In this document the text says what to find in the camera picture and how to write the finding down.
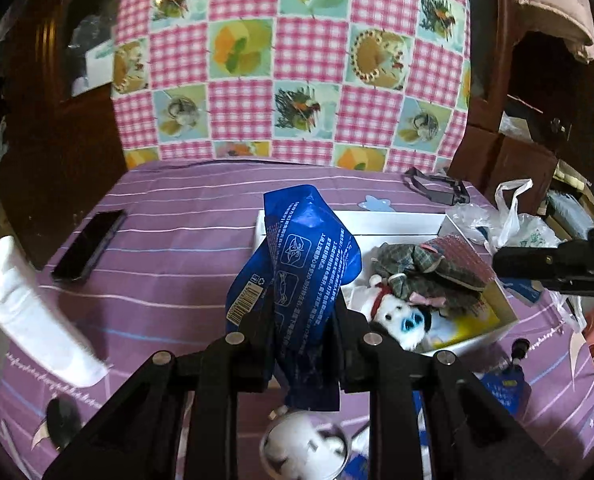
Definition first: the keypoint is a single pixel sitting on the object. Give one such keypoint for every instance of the plaid cloth doll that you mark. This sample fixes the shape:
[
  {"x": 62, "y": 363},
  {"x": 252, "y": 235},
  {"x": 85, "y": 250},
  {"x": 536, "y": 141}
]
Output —
[{"x": 407, "y": 265}]

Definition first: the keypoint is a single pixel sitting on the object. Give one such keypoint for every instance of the pink checkered printed cloth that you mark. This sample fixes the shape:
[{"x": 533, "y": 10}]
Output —
[{"x": 302, "y": 60}]

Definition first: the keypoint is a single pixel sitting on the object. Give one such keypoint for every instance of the pile of boxes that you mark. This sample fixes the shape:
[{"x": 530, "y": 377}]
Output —
[{"x": 577, "y": 200}]

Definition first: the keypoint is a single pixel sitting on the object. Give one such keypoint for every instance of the white round plush toy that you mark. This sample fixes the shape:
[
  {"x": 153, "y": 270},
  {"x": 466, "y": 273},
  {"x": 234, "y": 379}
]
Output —
[{"x": 302, "y": 445}]

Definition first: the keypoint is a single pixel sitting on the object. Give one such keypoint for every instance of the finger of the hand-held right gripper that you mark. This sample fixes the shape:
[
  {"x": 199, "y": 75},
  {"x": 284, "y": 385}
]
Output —
[{"x": 524, "y": 262}]

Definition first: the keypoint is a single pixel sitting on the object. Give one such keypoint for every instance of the dark wooden cabinet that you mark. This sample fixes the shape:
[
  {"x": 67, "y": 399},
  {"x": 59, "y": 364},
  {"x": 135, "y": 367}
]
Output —
[{"x": 52, "y": 125}]

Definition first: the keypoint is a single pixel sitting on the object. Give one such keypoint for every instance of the white sock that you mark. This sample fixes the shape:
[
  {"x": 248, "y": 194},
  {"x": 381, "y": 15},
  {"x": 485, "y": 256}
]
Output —
[{"x": 22, "y": 305}]

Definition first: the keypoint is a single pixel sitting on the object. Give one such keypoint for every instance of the black knob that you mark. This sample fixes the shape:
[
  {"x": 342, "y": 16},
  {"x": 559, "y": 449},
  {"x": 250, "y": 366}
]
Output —
[{"x": 520, "y": 348}]

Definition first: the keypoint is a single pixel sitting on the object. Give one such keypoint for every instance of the black smartphone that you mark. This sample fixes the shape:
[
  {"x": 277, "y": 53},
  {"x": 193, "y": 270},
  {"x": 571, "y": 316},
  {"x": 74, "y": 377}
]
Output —
[{"x": 89, "y": 245}]

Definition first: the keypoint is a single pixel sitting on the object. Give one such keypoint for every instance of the purple striped bedsheet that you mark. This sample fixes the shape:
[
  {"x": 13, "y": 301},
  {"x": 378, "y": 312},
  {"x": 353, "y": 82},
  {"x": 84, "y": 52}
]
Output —
[{"x": 177, "y": 270}]

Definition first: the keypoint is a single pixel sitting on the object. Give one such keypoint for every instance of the black disc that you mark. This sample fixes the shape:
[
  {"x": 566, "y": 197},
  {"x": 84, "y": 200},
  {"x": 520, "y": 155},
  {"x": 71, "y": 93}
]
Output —
[{"x": 63, "y": 422}]

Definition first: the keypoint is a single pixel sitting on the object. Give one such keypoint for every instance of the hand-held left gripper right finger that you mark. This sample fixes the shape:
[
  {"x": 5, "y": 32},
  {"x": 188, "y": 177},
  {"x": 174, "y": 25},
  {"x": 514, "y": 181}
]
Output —
[{"x": 351, "y": 355}]

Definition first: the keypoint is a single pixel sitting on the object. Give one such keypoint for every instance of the yellow packet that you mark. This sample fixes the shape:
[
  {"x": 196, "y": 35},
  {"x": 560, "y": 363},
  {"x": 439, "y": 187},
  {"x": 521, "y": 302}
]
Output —
[{"x": 469, "y": 322}]

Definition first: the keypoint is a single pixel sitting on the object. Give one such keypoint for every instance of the small blue box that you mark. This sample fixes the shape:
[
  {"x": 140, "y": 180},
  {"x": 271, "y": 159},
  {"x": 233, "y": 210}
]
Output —
[{"x": 507, "y": 392}]

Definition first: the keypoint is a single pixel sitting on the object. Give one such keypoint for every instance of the white cardboard box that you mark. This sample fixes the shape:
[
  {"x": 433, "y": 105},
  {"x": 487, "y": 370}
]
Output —
[{"x": 392, "y": 222}]

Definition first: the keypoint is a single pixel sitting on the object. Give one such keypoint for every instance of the white plush dog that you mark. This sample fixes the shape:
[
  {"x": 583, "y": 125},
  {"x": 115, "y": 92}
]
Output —
[{"x": 394, "y": 316}]

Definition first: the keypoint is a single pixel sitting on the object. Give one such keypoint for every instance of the brown wooden cabinet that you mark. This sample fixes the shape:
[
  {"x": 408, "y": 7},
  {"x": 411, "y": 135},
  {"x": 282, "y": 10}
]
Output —
[{"x": 484, "y": 155}]

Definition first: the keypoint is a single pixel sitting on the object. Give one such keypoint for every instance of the clear plastic bag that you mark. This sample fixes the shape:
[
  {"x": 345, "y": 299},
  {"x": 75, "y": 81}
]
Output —
[{"x": 507, "y": 220}]

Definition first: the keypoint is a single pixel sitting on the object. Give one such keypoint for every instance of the blue flower cutout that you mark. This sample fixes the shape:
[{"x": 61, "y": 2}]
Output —
[{"x": 377, "y": 205}]

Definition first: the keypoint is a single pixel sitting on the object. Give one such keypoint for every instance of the blue plastic packet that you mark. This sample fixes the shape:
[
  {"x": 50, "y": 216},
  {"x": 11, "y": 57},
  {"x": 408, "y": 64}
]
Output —
[{"x": 302, "y": 270}]

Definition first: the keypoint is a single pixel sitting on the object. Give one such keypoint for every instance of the beige padded jacket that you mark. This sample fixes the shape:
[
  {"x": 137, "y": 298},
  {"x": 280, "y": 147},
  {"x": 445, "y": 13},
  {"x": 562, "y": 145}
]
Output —
[{"x": 557, "y": 5}]

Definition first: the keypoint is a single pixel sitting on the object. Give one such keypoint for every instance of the black goggles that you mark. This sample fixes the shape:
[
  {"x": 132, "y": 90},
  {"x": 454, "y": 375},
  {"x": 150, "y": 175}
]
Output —
[{"x": 442, "y": 192}]

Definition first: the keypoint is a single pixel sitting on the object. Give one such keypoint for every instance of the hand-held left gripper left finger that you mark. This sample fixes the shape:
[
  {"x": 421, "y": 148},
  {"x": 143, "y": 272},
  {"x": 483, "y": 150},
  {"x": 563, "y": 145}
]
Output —
[{"x": 257, "y": 355}]

